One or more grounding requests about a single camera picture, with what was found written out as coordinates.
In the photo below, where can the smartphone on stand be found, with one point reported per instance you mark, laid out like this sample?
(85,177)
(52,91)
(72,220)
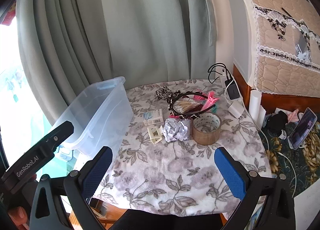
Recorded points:
(302,130)

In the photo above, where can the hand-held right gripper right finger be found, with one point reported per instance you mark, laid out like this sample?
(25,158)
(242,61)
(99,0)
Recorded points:
(230,172)

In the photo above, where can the cream hair claw clip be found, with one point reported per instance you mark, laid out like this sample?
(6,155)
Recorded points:
(153,135)

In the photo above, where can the white paper roll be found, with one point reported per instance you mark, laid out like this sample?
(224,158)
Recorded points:
(255,105)

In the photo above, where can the floral blanket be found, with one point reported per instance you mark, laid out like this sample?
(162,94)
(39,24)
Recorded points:
(170,170)

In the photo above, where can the black charger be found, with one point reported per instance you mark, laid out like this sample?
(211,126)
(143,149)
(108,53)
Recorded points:
(233,90)

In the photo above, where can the black flower headband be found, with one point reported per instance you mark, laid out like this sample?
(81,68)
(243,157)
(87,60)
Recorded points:
(172,105)

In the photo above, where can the small white blue box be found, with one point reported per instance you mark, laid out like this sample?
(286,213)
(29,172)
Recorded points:
(152,117)

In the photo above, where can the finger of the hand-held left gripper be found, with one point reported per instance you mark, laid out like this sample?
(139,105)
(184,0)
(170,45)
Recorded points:
(58,132)

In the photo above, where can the clear plastic storage box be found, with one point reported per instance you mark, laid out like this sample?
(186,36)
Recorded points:
(100,115)

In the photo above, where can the white appliance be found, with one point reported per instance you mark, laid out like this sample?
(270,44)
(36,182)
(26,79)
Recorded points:
(237,32)

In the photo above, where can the paper ball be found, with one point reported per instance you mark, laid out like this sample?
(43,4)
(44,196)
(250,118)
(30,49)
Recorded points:
(176,130)

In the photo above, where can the beige quilted lace cover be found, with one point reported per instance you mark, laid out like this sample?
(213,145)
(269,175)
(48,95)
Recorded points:
(280,45)

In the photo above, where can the dark floral bedspread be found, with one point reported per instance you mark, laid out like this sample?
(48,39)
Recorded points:
(307,165)

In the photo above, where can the white charger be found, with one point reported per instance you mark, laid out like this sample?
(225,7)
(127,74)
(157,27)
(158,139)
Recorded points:
(236,110)

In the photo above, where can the pink hair clip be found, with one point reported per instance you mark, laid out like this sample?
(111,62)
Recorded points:
(208,100)

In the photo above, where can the leopard print scrunchie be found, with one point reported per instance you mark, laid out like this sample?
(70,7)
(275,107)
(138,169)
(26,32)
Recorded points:
(161,92)

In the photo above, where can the wooden stool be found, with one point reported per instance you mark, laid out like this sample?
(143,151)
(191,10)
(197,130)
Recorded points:
(112,216)

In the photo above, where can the black cloth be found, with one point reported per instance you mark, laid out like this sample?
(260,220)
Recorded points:
(276,121)

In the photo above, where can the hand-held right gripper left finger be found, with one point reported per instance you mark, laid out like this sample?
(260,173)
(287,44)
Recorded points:
(97,170)

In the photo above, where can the person's left hand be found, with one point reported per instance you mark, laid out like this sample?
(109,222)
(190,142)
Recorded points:
(18,214)

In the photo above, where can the grey-green curtain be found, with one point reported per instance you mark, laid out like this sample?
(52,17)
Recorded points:
(125,25)

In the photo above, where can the wooden cabinet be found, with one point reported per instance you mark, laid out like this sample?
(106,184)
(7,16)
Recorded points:
(275,100)

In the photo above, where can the bag of cotton swabs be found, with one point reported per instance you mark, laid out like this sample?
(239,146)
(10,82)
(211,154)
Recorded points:
(186,106)

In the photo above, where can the brown packing tape roll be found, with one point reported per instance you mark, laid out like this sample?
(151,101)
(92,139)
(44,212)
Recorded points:
(206,135)

